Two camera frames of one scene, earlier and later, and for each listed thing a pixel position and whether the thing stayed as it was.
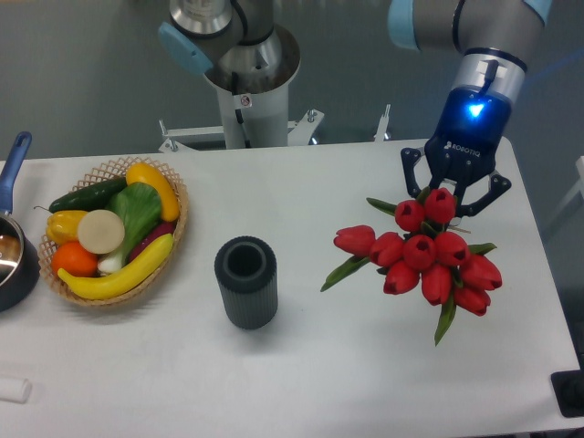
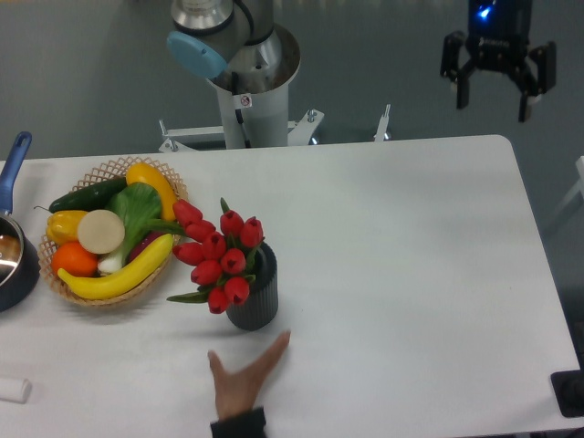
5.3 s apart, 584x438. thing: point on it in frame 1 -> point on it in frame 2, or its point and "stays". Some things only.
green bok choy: [139, 206] stays
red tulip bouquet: [427, 246] -> [220, 260]
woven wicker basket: [111, 172] stays
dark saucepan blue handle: [20, 256] stays
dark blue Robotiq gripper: [461, 151] -> [498, 38]
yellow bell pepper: [63, 226] stays
